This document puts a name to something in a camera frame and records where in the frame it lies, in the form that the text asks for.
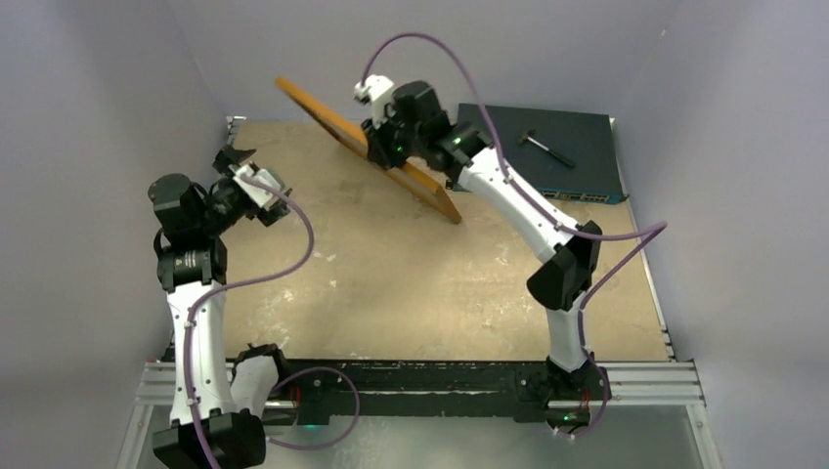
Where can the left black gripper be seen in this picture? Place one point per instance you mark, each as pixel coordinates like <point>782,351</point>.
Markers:
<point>226,157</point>

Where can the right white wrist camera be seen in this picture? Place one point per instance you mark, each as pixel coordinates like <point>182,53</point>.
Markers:
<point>376,91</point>

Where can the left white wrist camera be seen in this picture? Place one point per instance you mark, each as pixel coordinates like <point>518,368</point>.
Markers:
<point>260,184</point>

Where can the aluminium rail frame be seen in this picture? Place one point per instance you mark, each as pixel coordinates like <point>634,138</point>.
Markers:
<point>663,399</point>

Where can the dark network switch box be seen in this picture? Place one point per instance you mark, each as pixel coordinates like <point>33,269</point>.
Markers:
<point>586,138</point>

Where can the orange wooden picture frame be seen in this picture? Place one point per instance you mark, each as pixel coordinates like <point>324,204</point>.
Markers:
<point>350,135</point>

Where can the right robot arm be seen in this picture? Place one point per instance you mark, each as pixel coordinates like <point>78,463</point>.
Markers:
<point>566,250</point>

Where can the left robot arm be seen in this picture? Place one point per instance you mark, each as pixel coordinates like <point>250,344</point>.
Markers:
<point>215,419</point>

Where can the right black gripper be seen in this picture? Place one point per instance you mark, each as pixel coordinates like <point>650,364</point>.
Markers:
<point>379,148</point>

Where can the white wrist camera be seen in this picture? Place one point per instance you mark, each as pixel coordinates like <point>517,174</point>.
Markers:
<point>376,91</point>
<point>260,184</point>

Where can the small black hammer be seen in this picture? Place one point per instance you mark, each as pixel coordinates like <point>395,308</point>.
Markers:
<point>529,137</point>

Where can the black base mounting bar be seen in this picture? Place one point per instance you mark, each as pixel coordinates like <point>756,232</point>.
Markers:
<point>526,392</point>

